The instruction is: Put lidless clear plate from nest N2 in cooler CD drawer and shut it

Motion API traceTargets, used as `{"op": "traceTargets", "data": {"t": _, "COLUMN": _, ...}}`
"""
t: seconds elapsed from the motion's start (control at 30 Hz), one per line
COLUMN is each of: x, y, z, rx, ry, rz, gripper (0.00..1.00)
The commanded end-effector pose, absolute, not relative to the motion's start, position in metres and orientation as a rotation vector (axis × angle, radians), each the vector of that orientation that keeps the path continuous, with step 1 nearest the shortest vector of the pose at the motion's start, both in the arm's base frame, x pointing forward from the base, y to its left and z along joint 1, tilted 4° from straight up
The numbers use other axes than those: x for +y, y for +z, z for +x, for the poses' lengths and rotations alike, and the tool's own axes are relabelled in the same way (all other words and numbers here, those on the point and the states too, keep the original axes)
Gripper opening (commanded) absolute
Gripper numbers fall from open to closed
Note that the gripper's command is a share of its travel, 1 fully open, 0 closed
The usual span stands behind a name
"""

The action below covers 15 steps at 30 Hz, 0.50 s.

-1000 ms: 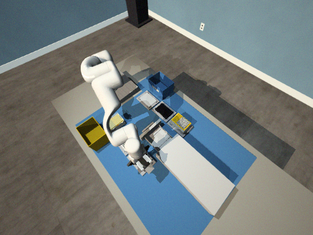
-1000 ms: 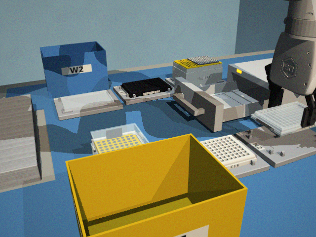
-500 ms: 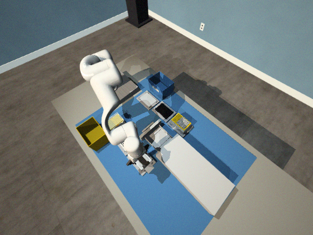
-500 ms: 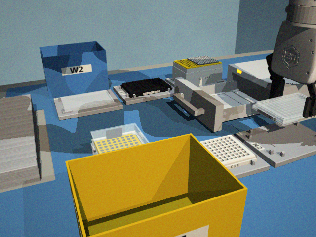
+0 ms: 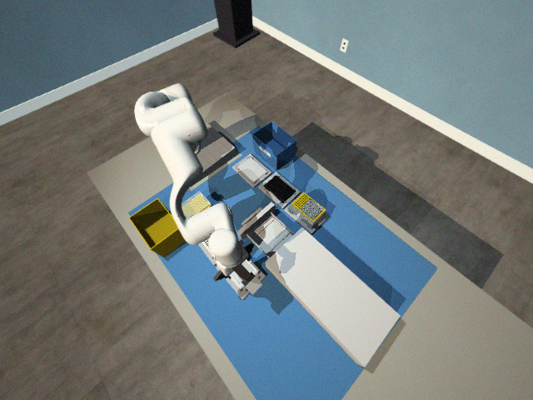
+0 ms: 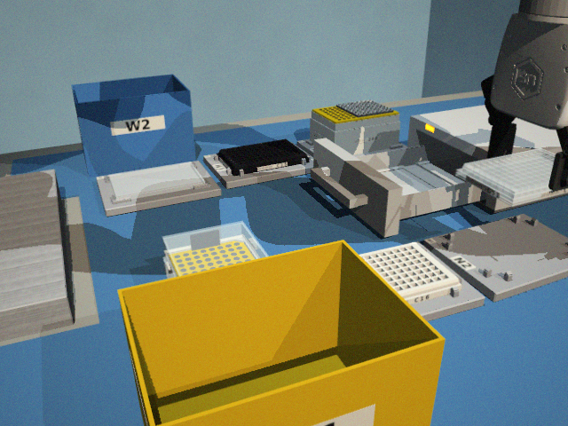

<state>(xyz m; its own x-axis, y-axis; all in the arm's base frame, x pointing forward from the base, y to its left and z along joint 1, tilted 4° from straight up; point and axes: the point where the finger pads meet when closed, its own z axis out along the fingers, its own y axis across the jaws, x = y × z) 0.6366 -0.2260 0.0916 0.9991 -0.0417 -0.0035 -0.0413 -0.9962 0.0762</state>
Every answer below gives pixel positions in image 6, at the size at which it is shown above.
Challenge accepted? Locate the blue bench mat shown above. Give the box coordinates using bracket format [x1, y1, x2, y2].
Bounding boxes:
[0, 118, 568, 426]

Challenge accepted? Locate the blue open-top bin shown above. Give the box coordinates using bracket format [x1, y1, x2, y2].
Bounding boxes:
[72, 75, 196, 178]

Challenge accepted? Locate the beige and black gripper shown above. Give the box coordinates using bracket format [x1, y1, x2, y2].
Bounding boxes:
[481, 11, 568, 191]

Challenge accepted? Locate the yellow open-top bin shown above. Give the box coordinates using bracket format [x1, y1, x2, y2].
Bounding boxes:
[118, 240, 445, 426]

